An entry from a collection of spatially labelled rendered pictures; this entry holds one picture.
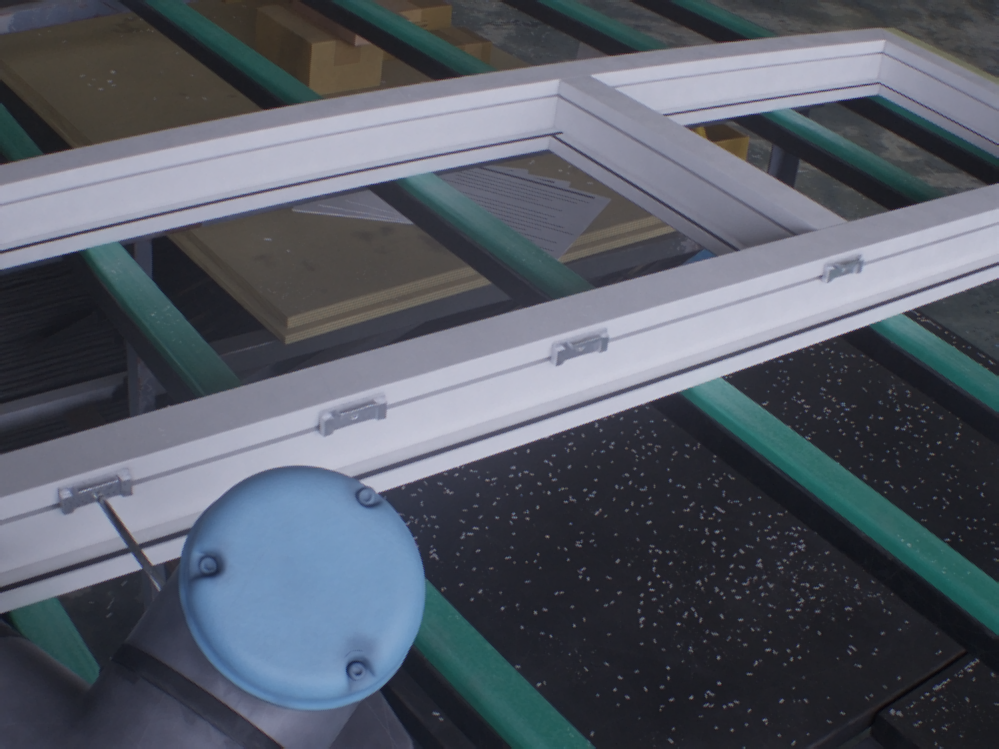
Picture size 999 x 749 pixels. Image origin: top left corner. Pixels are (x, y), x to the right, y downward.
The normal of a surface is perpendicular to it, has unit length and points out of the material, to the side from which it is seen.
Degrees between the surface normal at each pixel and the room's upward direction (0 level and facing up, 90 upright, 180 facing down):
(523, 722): 0
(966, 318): 0
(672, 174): 90
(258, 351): 90
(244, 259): 0
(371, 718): 39
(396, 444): 90
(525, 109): 90
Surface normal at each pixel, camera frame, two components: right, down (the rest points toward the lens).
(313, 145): 0.59, 0.48
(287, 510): 0.29, -0.30
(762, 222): -0.79, 0.24
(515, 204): 0.11, -0.84
